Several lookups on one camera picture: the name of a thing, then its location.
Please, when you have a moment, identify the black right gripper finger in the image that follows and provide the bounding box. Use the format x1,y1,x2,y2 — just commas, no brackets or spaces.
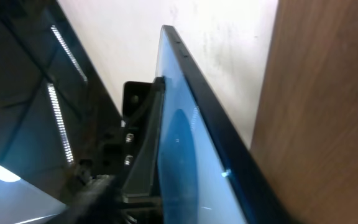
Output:
122,77,165,197

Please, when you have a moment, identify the blue Galaxy smartphone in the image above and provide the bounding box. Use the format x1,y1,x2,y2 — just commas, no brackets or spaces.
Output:
157,25,293,224

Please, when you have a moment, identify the black dark monitor panel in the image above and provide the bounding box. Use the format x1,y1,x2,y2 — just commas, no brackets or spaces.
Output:
0,1,121,204

